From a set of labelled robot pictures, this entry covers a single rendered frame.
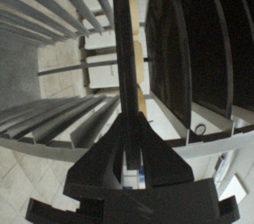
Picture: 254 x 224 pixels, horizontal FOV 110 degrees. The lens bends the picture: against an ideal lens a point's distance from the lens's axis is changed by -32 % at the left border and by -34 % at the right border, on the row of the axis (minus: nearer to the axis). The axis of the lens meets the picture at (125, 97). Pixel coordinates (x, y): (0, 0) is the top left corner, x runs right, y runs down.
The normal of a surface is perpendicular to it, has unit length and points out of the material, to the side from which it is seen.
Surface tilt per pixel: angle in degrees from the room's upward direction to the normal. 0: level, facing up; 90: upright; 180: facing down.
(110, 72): 92
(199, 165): 90
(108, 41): 92
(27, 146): 90
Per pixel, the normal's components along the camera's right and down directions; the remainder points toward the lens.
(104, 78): -0.11, 0.31
